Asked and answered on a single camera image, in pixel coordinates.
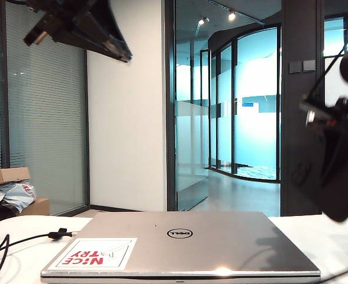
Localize glass swing door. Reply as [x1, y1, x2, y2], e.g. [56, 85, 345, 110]
[173, 49, 212, 211]

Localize silver Dell laptop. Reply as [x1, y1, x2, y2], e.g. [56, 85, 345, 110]
[40, 211, 321, 283]

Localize grey window blinds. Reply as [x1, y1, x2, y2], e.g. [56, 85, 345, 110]
[0, 0, 88, 217]

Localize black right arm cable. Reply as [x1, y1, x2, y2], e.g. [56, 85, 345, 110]
[305, 16, 348, 101]

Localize small open cardboard box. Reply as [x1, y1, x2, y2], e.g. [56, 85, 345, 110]
[0, 167, 31, 188]

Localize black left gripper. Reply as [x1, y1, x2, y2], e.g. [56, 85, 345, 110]
[24, 0, 133, 63]

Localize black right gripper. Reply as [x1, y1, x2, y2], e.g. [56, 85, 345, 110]
[299, 94, 348, 140]

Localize tall brown cardboard box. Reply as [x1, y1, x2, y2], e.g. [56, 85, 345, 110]
[20, 198, 50, 217]

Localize black charging cable silver plugs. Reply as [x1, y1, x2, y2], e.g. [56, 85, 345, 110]
[0, 227, 348, 283]

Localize grey plastic mailing bag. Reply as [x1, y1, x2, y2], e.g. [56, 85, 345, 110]
[0, 182, 37, 214]

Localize white NICE TRY sticker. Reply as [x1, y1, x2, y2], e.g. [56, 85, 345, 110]
[47, 238, 138, 270]

